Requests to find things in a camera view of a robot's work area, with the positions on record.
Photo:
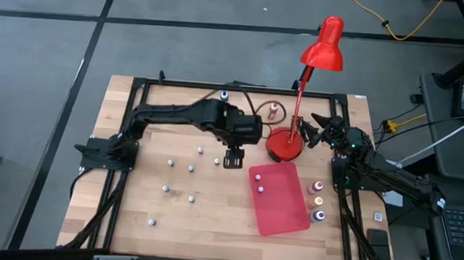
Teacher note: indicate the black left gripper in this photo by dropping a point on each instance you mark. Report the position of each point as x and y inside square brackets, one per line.
[244, 130]

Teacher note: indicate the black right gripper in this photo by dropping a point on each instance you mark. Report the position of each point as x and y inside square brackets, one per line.
[344, 139]

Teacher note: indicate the small clear dropper bottle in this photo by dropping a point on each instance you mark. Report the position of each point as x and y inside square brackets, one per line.
[216, 161]

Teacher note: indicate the small dark food coloring bottle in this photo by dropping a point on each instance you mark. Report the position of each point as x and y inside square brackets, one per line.
[200, 149]

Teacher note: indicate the small blue food coloring bottle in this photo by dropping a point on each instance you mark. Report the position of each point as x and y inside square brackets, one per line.
[165, 189]
[191, 168]

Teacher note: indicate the orange-capped red bottle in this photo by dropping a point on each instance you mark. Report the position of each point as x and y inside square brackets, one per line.
[273, 110]

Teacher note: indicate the small red food coloring bottle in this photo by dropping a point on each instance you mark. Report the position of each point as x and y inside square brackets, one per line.
[191, 199]

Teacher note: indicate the small dark red coloring bottle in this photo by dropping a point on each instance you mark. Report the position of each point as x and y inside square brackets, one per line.
[170, 163]

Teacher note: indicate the blue-capped small bottle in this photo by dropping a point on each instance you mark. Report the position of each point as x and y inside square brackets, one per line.
[224, 95]

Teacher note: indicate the small purple food coloring bottle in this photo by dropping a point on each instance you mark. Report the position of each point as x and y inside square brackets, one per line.
[151, 222]

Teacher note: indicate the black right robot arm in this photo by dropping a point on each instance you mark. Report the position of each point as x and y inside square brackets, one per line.
[394, 178]

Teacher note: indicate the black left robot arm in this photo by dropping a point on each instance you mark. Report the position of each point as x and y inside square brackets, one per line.
[168, 116]

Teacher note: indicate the large pink liquid bottle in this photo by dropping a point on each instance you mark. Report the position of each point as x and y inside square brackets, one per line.
[315, 187]

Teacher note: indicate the pink plastic tray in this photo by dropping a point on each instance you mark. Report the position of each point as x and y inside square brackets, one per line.
[284, 206]

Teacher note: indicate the large orange liquid bottle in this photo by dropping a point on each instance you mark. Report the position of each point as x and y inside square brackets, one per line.
[315, 202]

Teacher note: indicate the yellow power plug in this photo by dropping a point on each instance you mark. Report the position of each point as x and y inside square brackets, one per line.
[391, 125]

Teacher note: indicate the red desk lamp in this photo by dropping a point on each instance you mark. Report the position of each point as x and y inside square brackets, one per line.
[323, 51]

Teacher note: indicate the large purple liquid bottle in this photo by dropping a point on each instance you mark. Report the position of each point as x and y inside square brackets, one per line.
[316, 216]

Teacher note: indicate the small white tag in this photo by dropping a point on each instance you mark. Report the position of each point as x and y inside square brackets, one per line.
[378, 216]

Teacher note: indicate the black phone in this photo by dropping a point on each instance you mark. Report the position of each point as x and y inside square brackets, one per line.
[378, 237]

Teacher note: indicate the white pole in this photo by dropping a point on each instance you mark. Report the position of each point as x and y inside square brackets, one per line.
[445, 136]

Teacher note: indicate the black diagonal stand leg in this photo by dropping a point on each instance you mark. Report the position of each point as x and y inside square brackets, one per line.
[462, 65]

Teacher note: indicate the black frame clamp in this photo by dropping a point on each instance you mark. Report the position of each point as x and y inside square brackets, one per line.
[161, 75]
[295, 84]

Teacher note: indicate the black aluminium table frame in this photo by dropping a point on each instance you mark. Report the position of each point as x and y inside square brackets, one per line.
[178, 83]

